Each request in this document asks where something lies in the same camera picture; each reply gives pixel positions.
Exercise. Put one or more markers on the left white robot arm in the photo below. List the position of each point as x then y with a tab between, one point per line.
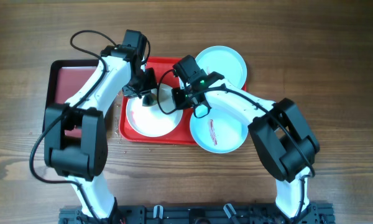
75	142

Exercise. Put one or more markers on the green yellow sponge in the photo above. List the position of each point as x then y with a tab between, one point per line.
149	100

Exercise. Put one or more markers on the light blue plate front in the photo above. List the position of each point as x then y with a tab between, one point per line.
216	131

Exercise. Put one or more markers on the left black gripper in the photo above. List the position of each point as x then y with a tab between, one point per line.
128	92

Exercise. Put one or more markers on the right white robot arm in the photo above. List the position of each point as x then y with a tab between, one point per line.
284	142

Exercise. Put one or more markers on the white plate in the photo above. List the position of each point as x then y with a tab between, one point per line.
149	120

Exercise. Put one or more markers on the black mounting rail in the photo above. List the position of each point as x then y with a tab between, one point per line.
229	213

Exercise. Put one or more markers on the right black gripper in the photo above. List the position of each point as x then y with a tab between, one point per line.
179	103

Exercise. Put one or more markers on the dark water tray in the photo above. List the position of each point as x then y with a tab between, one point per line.
67	77

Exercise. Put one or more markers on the light blue plate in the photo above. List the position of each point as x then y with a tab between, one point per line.
226	61
216	131

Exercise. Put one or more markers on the red plastic tray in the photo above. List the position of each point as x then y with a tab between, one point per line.
180	135

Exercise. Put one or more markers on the light blue plate back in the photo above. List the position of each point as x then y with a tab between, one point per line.
226	61

